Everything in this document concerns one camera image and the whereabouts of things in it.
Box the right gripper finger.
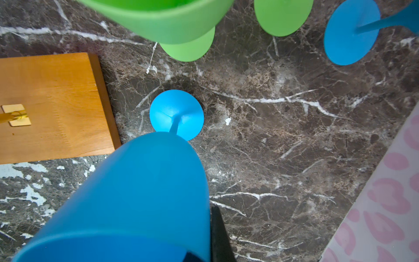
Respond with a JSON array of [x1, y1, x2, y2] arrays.
[[211, 206, 236, 262]]

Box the blue wine glass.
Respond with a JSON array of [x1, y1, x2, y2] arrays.
[[324, 0, 419, 66], [14, 90, 211, 262]]

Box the green wine glass front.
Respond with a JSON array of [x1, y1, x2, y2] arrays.
[[83, 0, 233, 62]]

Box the green wine glass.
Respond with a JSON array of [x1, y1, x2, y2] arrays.
[[83, 0, 233, 62], [254, 0, 314, 37]]

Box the blue wine glass front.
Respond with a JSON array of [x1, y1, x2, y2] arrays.
[[324, 0, 419, 66]]

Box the wooden rack base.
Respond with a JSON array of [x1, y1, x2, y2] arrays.
[[1, 52, 121, 164]]

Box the gold wire glass rack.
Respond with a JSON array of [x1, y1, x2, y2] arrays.
[[0, 110, 27, 123]]

